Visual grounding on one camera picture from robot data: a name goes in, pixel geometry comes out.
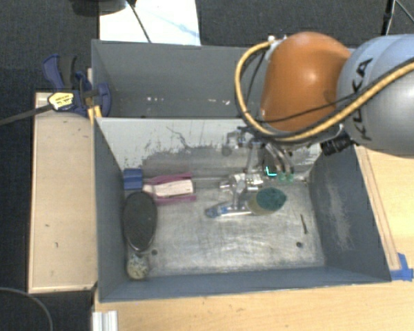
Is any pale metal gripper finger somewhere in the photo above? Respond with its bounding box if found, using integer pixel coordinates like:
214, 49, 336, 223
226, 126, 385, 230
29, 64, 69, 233
239, 172, 264, 210
219, 174, 242, 214

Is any blue block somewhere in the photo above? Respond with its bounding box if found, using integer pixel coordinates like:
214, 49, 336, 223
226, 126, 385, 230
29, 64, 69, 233
123, 168, 144, 190

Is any purple and white flat tool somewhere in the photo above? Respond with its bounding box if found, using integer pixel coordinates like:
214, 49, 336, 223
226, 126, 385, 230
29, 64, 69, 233
142, 172, 198, 206

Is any grey metal bin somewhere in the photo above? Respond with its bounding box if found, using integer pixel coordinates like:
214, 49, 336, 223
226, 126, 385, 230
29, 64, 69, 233
90, 39, 393, 303

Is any blue and silver small tool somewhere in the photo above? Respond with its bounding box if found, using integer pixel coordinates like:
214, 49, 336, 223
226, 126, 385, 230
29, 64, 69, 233
204, 201, 255, 219

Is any green and yellow round sponge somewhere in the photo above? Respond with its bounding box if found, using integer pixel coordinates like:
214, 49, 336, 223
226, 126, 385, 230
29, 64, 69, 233
247, 185, 288, 217

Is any black cylinder on white bracket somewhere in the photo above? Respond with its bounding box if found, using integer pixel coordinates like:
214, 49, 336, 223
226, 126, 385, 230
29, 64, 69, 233
319, 132, 352, 157

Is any speckled beige stone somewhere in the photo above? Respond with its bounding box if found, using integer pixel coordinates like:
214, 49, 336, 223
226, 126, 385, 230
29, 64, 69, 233
126, 251, 150, 280

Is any pale wood board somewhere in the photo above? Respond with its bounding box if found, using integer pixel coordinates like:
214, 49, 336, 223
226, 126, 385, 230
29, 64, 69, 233
27, 91, 99, 294

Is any black oval brush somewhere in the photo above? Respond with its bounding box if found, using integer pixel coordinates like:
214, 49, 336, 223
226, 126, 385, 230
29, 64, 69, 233
121, 191, 159, 254

